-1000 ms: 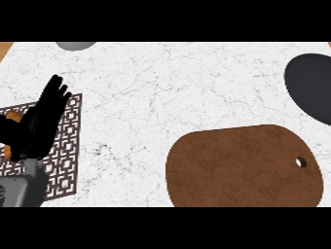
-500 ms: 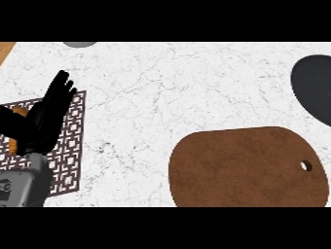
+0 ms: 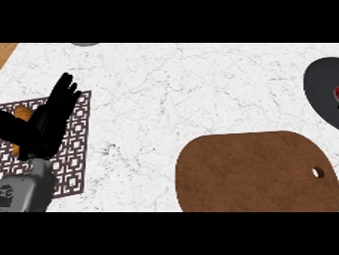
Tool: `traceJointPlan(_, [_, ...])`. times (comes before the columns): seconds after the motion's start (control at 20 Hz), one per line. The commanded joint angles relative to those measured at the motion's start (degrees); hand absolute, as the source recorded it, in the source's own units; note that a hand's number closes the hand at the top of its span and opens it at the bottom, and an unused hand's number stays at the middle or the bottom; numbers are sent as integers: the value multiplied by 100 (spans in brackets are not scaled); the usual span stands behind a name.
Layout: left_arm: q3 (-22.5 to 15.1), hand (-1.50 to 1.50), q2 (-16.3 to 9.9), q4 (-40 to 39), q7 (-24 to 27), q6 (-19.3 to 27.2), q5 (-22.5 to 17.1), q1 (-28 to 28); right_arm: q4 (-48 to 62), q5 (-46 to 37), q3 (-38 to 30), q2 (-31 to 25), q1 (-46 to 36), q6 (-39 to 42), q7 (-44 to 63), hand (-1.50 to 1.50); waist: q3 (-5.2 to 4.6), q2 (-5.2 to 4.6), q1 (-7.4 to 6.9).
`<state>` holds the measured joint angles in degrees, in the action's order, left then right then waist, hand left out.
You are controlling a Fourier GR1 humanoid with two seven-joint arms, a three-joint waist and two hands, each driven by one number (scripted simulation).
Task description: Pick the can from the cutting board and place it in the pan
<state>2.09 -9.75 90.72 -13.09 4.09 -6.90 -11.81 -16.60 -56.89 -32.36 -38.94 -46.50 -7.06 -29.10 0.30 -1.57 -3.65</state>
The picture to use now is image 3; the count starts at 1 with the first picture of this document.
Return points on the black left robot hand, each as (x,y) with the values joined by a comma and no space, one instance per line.
(45,126)

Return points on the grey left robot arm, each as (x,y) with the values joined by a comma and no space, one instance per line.
(20,192)

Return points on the dark grey pan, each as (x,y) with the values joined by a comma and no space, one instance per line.
(325,83)

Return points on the brown wooden cutting board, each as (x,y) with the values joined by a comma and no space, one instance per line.
(257,172)

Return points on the orange vegetable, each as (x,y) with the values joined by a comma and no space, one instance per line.
(23,113)

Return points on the brown patterned placemat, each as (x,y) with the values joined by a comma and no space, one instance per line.
(72,152)

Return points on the grey round object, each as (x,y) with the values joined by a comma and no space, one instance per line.
(85,44)

